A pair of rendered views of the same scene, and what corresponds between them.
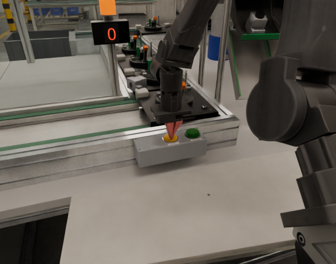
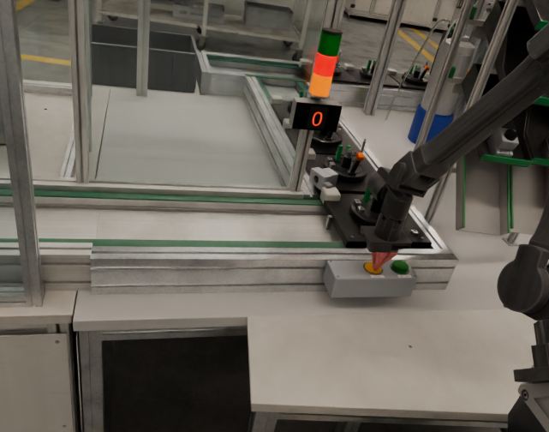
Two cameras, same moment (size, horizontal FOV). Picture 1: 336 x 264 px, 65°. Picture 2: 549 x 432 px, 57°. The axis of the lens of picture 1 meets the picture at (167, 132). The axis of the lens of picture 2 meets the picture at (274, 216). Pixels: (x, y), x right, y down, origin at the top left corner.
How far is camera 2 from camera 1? 49 cm
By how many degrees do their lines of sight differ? 0
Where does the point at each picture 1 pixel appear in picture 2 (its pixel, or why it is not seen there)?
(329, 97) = not seen: outside the picture
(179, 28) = (426, 158)
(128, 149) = (317, 271)
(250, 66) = (482, 189)
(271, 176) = (486, 339)
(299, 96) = (546, 283)
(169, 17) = not seen: hidden behind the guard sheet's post
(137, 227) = (330, 367)
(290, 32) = (548, 225)
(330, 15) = not seen: outside the picture
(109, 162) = (289, 283)
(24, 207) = (193, 320)
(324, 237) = (545, 393)
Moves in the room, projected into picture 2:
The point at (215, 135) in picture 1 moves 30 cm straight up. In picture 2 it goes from (423, 273) to (466, 169)
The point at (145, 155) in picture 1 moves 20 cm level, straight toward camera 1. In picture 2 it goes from (343, 284) to (355, 351)
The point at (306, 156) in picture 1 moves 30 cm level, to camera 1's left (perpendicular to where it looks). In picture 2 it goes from (542, 330) to (330, 289)
